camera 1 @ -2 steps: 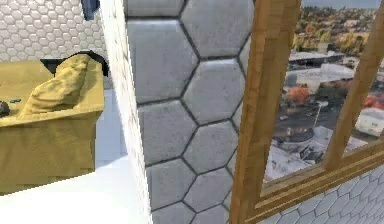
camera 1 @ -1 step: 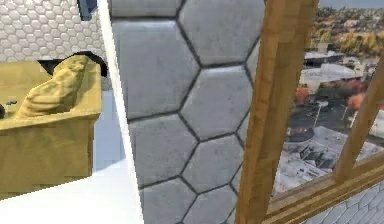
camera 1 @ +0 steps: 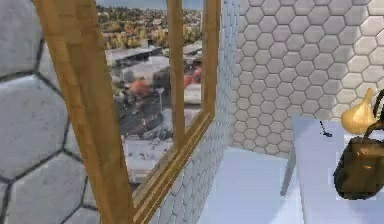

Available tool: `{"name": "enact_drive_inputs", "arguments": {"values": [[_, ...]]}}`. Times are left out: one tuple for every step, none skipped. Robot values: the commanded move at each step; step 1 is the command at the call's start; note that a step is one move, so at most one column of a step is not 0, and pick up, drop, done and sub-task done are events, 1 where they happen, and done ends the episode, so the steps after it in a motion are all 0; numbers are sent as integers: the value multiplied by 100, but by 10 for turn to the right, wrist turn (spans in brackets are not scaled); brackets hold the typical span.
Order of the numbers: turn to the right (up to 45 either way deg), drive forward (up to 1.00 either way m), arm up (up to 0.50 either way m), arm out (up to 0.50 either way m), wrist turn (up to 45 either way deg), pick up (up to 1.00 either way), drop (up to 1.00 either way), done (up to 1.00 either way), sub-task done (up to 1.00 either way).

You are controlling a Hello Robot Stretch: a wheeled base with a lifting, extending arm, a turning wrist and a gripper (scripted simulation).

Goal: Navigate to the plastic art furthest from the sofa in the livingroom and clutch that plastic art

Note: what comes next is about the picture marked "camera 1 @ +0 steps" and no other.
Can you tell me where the dark bronze kettle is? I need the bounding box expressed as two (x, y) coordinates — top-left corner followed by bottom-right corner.
(333, 89), (384, 201)

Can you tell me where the wooden framed window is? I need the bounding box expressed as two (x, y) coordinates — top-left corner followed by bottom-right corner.
(33, 0), (222, 224)

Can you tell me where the small black pen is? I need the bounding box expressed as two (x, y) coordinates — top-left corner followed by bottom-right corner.
(319, 120), (333, 138)

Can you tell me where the white table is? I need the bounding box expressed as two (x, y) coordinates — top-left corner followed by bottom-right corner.
(280, 115), (384, 224)

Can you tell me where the yellow onion shaped vase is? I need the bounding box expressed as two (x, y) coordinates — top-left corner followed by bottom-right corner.
(340, 87), (377, 136)

